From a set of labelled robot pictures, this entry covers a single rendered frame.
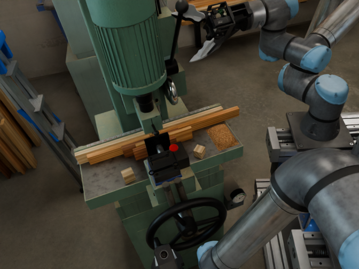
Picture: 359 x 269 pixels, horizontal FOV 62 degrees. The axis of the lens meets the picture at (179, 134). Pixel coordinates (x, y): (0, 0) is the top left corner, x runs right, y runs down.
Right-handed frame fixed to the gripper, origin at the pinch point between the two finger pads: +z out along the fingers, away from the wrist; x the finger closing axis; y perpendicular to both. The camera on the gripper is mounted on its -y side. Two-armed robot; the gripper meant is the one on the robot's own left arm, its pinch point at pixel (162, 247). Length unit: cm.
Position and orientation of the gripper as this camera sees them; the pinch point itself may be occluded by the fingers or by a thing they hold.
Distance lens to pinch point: 97.7
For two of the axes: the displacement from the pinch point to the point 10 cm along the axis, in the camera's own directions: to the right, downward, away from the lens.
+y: 2.6, 9.3, 2.7
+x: 9.4, -3.1, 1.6
